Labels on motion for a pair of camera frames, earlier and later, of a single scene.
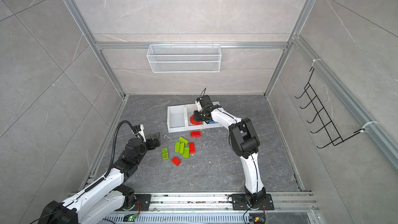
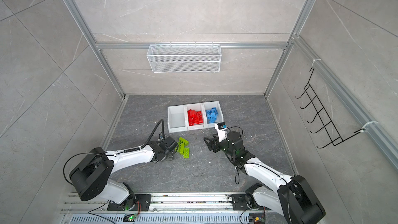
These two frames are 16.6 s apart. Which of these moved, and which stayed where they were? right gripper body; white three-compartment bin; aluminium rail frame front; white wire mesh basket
Moved: right gripper body
Stayed: aluminium rail frame front; white three-compartment bin; white wire mesh basket
